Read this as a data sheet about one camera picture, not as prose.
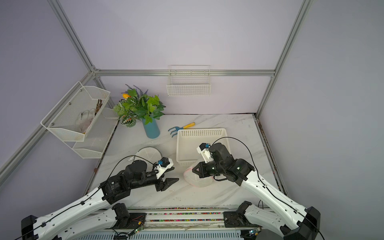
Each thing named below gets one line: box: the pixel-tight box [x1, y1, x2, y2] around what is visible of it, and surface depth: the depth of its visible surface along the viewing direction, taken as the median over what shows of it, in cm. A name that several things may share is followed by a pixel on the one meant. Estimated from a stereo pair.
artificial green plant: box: [113, 84, 166, 128], surface depth 82 cm
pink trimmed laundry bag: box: [183, 168, 213, 188], surface depth 75 cm
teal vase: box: [141, 117, 161, 139], surface depth 106 cm
